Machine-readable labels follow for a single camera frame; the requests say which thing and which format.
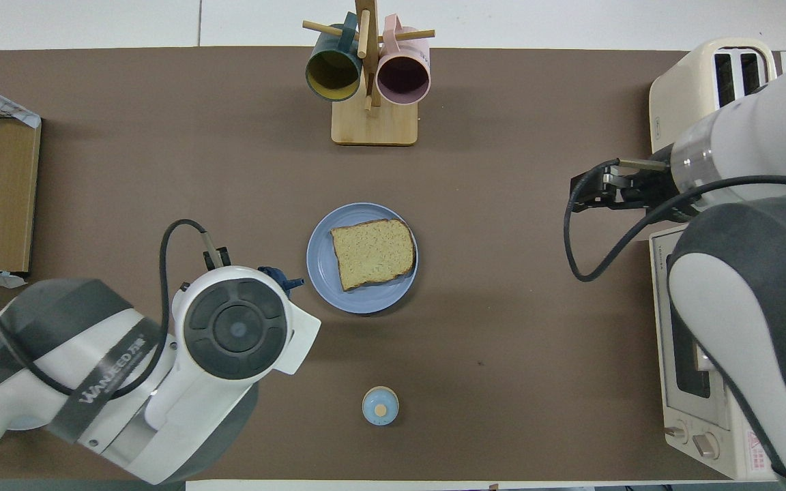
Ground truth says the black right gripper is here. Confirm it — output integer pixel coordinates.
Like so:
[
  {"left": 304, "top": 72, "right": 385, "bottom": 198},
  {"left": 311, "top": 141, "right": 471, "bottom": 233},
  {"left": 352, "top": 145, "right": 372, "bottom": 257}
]
[{"left": 570, "top": 164, "right": 691, "bottom": 223}]

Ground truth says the toasted bread slice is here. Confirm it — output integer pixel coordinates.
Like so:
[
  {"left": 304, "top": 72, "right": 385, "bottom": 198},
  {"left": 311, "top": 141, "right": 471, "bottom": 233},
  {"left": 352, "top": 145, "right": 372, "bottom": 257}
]
[{"left": 330, "top": 218, "right": 416, "bottom": 292}]

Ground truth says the white squeeze bottle blue cap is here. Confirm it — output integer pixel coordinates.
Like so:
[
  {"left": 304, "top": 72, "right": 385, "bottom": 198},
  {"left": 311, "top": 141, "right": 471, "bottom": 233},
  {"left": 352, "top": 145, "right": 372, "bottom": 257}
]
[{"left": 259, "top": 266, "right": 306, "bottom": 295}]

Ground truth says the blue round plate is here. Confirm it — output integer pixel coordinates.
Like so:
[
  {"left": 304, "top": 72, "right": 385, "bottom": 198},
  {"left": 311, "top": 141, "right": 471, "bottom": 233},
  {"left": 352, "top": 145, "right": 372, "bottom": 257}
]
[{"left": 306, "top": 203, "right": 419, "bottom": 315}]

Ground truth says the cream two-slot toaster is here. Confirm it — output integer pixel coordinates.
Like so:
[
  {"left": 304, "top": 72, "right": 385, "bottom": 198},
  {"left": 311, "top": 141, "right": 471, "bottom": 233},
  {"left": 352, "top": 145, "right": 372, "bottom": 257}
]
[{"left": 649, "top": 38, "right": 779, "bottom": 154}]

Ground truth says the brown table mat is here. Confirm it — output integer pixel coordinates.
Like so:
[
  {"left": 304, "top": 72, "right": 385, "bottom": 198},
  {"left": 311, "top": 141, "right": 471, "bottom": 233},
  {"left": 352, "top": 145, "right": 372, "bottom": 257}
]
[{"left": 0, "top": 46, "right": 786, "bottom": 481}]

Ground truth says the white toaster oven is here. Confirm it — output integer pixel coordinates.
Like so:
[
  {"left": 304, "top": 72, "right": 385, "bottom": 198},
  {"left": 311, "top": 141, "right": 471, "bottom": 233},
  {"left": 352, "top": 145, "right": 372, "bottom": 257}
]
[{"left": 649, "top": 225, "right": 776, "bottom": 481}]

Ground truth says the pink mug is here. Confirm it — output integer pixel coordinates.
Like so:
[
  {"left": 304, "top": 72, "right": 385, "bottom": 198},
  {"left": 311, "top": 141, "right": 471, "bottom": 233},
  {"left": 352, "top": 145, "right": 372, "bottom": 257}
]
[{"left": 375, "top": 14, "right": 431, "bottom": 106}]

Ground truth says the wooden mug tree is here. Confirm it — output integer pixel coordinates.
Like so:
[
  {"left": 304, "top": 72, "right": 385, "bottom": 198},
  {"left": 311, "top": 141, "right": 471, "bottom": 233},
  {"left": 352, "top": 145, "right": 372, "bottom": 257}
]
[{"left": 302, "top": 0, "right": 436, "bottom": 147}]

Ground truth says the dark teal mug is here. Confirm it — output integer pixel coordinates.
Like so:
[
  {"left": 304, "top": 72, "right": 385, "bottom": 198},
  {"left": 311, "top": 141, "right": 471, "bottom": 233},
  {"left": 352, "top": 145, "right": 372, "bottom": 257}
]
[{"left": 306, "top": 12, "right": 364, "bottom": 102}]

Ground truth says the small blue shaker wooden knob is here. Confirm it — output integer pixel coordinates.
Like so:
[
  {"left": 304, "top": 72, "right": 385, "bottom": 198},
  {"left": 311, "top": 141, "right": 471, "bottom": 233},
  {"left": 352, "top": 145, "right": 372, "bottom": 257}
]
[{"left": 362, "top": 386, "right": 400, "bottom": 427}]

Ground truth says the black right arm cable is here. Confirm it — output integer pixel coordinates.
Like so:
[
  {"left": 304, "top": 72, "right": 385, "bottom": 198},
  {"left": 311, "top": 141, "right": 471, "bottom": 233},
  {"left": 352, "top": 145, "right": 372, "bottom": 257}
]
[{"left": 564, "top": 158, "right": 786, "bottom": 284}]

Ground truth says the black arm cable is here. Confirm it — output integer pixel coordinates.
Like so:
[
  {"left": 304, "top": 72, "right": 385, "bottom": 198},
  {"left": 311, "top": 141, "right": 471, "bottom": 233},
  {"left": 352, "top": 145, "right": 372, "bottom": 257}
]
[
  {"left": 0, "top": 218, "right": 230, "bottom": 400},
  {"left": 564, "top": 158, "right": 786, "bottom": 284}
]

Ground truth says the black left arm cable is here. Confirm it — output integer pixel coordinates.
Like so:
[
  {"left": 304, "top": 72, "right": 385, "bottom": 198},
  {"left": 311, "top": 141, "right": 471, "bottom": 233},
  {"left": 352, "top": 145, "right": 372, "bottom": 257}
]
[{"left": 0, "top": 218, "right": 230, "bottom": 400}]

